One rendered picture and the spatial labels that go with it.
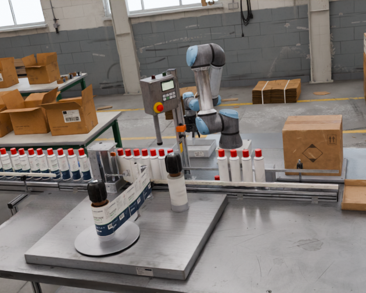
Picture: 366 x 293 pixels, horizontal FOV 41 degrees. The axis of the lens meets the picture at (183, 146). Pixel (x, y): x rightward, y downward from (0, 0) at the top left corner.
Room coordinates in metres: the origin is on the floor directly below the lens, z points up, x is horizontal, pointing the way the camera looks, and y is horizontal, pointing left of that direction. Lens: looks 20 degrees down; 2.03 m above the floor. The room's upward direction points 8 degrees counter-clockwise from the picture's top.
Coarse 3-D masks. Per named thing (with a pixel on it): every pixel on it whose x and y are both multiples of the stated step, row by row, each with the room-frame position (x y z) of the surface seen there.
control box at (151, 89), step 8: (144, 80) 2.58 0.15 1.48; (152, 80) 2.55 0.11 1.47; (160, 80) 2.57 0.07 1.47; (144, 88) 2.58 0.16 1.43; (152, 88) 2.54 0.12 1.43; (160, 88) 2.56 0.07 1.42; (144, 96) 2.59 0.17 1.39; (152, 96) 2.53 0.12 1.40; (160, 96) 2.56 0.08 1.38; (176, 96) 2.61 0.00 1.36; (144, 104) 2.60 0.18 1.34; (152, 104) 2.54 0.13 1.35; (160, 104) 2.55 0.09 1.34; (168, 104) 2.58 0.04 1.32; (176, 104) 2.61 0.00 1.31; (152, 112) 2.54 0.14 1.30; (160, 112) 2.55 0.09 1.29
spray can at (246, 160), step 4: (244, 152) 2.33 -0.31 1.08; (248, 152) 2.34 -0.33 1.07; (244, 156) 2.33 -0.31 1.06; (248, 156) 2.33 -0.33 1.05; (244, 160) 2.33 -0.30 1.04; (248, 160) 2.32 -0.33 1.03; (244, 164) 2.33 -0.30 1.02; (248, 164) 2.32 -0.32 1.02; (244, 168) 2.33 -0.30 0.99; (248, 168) 2.32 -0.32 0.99; (244, 172) 2.33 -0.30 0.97; (248, 172) 2.32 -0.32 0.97; (252, 172) 2.34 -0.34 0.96; (244, 176) 2.33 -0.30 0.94; (248, 176) 2.32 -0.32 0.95; (252, 176) 2.33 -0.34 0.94; (244, 180) 2.34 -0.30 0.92; (248, 180) 2.32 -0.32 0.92; (252, 180) 2.33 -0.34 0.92
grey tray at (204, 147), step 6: (198, 144) 3.18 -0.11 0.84; (204, 144) 3.16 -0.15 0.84; (210, 144) 3.15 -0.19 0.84; (216, 144) 3.14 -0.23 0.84; (174, 150) 3.04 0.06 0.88; (192, 150) 2.99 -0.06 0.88; (198, 150) 2.97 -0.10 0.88; (204, 150) 2.96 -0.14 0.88; (210, 150) 3.00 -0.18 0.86; (192, 156) 2.99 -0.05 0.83; (198, 156) 2.98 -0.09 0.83; (204, 156) 2.96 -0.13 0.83
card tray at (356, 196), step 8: (352, 184) 2.26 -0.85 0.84; (360, 184) 2.25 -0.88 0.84; (344, 192) 2.20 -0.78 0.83; (352, 192) 2.19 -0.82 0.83; (360, 192) 2.18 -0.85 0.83; (344, 200) 2.12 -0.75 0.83; (352, 200) 2.11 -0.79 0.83; (360, 200) 2.10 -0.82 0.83; (344, 208) 2.04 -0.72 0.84; (352, 208) 2.02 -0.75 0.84; (360, 208) 2.01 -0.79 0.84
